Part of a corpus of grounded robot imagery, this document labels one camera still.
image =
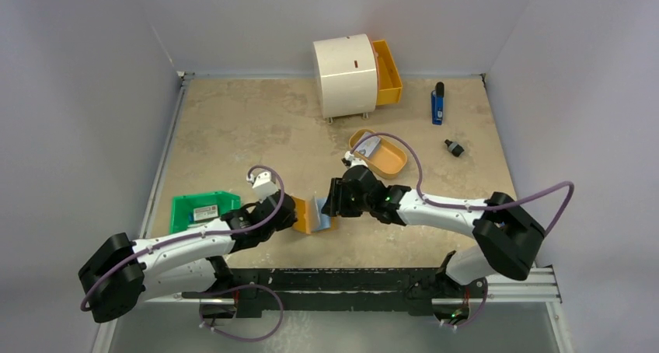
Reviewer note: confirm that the white round drawer cabinet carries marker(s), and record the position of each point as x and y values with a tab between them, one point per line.
346	75

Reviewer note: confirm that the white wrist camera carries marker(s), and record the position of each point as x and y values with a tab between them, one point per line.
263	185
351	160

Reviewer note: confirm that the orange leather card holder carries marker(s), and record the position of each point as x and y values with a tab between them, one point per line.
309	218

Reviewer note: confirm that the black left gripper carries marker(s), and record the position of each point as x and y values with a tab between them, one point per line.
289	220

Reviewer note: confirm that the small box in bin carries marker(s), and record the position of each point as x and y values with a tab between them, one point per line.
204	213

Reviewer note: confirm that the orange open drawer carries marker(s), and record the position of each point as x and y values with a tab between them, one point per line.
390	86

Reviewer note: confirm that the small black knob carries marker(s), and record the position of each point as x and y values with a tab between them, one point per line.
454	148

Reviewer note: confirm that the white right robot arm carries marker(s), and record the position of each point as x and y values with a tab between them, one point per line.
507	238

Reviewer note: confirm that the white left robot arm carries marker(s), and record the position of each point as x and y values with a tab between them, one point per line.
123	273

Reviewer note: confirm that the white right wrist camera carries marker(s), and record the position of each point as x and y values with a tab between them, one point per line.
351	160

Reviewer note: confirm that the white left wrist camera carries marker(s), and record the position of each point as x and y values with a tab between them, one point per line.
263	185

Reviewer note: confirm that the blue black marker pen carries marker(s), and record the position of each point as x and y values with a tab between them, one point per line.
437	103

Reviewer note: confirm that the silver VIP credit card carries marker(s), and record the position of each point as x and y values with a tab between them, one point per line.
368	145

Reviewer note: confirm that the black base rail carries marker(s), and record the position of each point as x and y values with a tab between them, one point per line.
416	291

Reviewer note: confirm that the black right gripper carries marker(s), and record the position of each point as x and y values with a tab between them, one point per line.
336	197

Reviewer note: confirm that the orange oval tray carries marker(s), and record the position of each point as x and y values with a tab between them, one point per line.
388	161

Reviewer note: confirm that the green plastic bin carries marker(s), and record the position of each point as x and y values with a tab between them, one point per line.
183	205

